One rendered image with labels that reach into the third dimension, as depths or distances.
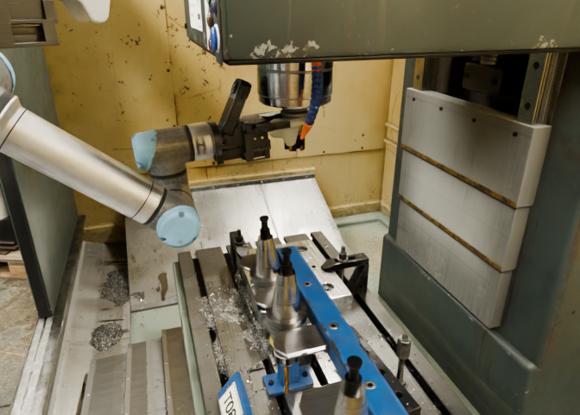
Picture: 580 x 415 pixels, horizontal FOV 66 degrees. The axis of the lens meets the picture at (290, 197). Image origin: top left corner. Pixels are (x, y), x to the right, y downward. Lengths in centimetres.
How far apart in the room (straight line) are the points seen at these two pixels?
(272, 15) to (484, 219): 76
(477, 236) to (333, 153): 115
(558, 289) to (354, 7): 75
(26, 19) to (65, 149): 32
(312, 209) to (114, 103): 95
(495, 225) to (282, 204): 113
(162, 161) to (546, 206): 80
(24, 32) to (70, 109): 149
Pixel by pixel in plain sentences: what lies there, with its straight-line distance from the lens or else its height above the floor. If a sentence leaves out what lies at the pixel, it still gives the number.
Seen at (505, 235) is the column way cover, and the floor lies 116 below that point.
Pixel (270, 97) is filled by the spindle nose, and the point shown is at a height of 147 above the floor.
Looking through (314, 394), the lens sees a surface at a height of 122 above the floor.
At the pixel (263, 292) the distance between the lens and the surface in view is 74.
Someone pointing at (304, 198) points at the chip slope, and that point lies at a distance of 209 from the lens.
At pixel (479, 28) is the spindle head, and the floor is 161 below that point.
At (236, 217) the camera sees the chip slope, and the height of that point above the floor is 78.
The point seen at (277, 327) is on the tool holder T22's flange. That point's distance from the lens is 67.
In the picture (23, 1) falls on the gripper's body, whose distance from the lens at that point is 49.
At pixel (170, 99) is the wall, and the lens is 196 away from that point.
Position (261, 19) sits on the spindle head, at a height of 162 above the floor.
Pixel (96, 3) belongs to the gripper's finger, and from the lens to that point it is 52.
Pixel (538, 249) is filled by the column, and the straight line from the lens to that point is 112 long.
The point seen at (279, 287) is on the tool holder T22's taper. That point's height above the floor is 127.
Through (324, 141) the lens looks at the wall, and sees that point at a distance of 216.
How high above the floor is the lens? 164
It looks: 24 degrees down
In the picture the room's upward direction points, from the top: straight up
